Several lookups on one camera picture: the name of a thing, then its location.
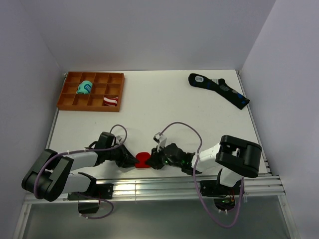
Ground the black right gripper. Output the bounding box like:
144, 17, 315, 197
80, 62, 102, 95
145, 144, 182, 170

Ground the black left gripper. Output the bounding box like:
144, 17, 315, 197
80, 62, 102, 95
105, 143, 140, 168

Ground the red Santa sock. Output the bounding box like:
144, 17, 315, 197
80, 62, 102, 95
135, 152, 151, 169

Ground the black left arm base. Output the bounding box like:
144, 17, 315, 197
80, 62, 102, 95
67, 183, 114, 201

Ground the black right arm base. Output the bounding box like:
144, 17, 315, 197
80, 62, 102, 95
200, 180, 241, 197

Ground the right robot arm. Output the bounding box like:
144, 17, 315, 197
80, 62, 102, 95
146, 134, 262, 194

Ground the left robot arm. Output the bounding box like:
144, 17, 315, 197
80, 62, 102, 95
21, 132, 138, 202

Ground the red white striped rolled sock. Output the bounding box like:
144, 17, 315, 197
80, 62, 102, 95
103, 97, 118, 107

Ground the wooden compartment tray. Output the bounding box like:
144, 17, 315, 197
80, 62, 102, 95
57, 72, 125, 112

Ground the teal rolled sock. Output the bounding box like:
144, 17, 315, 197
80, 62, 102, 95
76, 80, 93, 94

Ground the black and blue sock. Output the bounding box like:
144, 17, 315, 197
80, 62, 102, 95
188, 73, 250, 110

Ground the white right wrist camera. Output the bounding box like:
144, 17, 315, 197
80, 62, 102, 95
153, 132, 167, 152

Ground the aluminium frame rail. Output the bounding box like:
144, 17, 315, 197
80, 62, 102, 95
97, 175, 286, 202

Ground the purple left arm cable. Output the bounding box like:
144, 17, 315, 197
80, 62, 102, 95
33, 123, 129, 220

